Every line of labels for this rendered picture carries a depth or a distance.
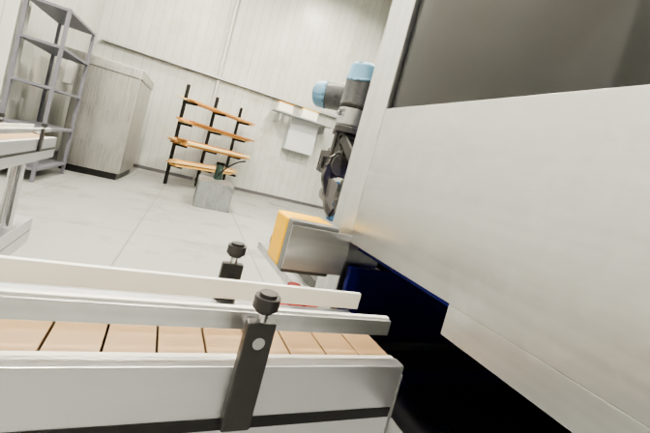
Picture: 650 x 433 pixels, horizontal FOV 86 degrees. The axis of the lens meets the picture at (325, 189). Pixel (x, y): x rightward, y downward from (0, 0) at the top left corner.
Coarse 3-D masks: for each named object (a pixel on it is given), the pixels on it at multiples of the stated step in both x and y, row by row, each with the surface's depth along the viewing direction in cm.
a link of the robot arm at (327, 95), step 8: (328, 80) 97; (320, 88) 96; (328, 88) 94; (336, 88) 93; (312, 96) 97; (320, 96) 96; (328, 96) 94; (336, 96) 93; (320, 104) 97; (328, 104) 96; (336, 104) 94
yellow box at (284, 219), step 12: (288, 216) 48; (300, 216) 50; (312, 216) 54; (276, 228) 51; (288, 228) 47; (324, 228) 48; (336, 228) 49; (276, 240) 50; (276, 252) 49; (276, 264) 48
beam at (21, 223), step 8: (16, 216) 157; (24, 216) 159; (16, 224) 148; (24, 224) 153; (0, 232) 136; (8, 232) 138; (16, 232) 146; (24, 232) 156; (0, 240) 131; (8, 240) 139; (16, 240) 149; (24, 240) 158; (0, 248) 133; (8, 248) 141; (16, 248) 151
